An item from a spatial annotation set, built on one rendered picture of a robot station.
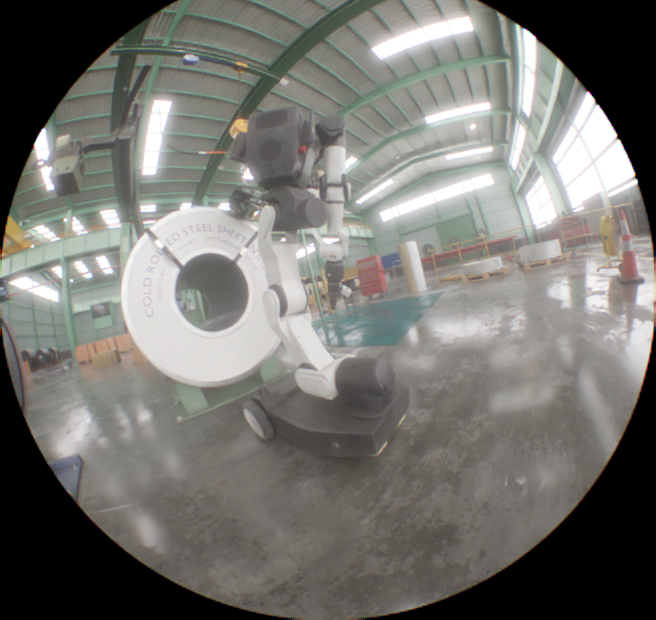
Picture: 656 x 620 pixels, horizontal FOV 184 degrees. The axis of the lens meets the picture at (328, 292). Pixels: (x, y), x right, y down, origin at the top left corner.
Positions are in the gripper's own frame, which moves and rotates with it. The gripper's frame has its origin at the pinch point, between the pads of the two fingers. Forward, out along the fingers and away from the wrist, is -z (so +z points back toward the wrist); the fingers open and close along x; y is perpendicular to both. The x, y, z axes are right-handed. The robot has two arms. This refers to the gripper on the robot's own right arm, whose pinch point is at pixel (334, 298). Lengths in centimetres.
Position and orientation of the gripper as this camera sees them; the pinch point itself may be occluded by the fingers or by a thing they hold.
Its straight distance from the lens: 96.9
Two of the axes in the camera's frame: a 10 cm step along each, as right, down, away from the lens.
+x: 1.2, -4.2, 9.0
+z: -0.1, -9.1, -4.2
